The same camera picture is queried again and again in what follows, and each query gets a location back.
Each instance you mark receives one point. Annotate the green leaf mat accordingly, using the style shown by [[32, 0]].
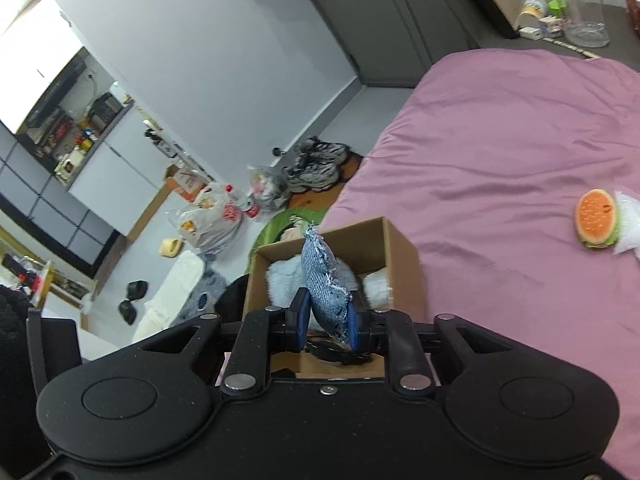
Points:
[[280, 225]]

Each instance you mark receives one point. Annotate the white floor cushion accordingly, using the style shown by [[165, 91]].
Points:
[[170, 295]]

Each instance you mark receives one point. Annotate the dark grey door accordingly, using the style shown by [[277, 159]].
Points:
[[380, 20]]

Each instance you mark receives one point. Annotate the large clear water jug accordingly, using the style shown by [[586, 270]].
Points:
[[580, 5]]

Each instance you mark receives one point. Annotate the pink bed sheet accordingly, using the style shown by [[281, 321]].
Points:
[[500, 160]]

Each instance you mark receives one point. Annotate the printed plastic shopping bag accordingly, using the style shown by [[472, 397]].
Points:
[[210, 220]]

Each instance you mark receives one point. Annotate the orange burger plush toy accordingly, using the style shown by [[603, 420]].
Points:
[[595, 217]]

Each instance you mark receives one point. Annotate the dark rice cooker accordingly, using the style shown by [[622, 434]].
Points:
[[106, 110]]

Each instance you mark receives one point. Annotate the black slippers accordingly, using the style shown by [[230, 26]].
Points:
[[132, 300]]

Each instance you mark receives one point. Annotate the clear trash bag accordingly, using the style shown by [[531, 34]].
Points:
[[269, 187]]

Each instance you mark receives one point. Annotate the blue denim pouch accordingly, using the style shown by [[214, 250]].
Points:
[[325, 285]]

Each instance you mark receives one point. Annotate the white fluffy plush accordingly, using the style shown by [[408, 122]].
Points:
[[376, 290]]

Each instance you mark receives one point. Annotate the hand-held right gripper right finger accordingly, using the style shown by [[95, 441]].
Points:
[[357, 327]]

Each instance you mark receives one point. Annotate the orange and white carton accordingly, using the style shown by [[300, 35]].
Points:
[[187, 180]]

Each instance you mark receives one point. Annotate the white kitchen cabinet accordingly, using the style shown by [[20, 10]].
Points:
[[120, 175]]

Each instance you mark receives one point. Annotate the grey plush paw slipper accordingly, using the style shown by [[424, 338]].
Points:
[[285, 282]]

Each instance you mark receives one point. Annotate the yellow slippers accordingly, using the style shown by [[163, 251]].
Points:
[[170, 248]]

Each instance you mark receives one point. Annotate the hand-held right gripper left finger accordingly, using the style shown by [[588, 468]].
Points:
[[300, 322]]

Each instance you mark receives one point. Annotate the clear bag of white filling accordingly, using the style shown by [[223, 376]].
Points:
[[629, 227]]

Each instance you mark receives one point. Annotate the brown cardboard box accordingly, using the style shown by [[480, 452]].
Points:
[[400, 260]]

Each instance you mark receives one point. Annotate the round wooden table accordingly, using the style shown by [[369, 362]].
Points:
[[25, 270]]

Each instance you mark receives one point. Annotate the grey sneakers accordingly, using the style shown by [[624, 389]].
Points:
[[317, 162]]

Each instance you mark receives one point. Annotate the grey panel cabinet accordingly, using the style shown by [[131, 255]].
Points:
[[50, 200]]

